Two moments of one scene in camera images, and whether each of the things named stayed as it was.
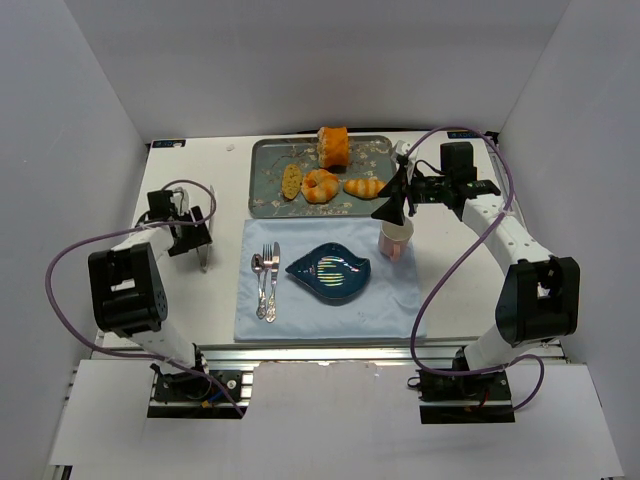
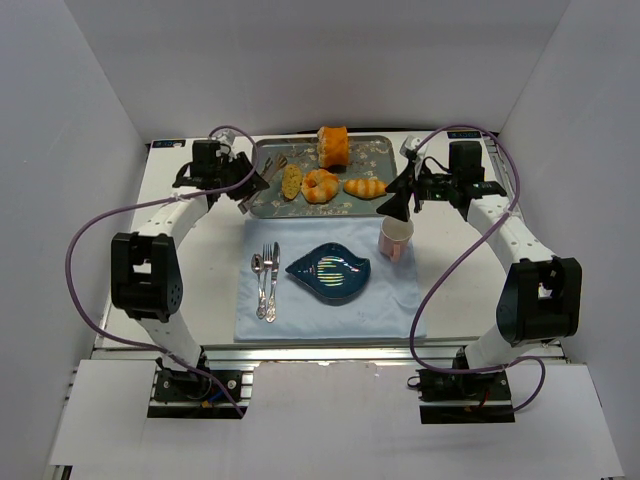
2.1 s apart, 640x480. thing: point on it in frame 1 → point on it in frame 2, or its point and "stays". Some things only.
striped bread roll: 363,188 stays
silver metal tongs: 211,228 → 266,174
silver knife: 272,305 stays
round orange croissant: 319,186 stays
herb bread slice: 291,181 stays
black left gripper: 198,232 → 244,176
